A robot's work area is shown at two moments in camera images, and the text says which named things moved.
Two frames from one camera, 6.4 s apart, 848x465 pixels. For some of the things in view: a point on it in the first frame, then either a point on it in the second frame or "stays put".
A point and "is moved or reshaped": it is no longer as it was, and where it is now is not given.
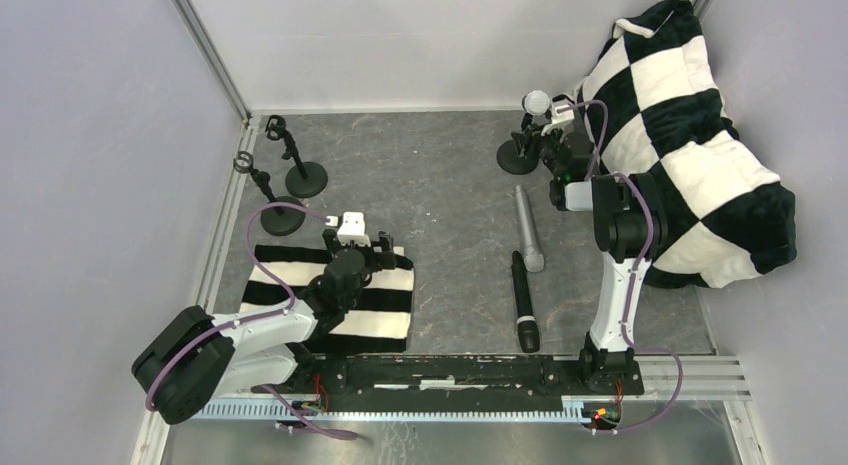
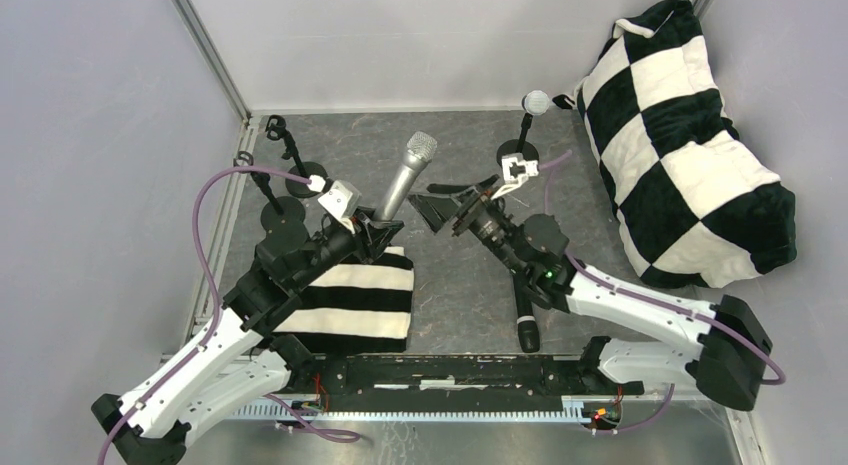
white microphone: (537, 102) stays put
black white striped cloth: (380, 322) stays put
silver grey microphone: (532, 255) is moved or reshaped
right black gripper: (544, 142) → (464, 213)
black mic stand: (279, 220) stays put
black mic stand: (508, 156) stays put
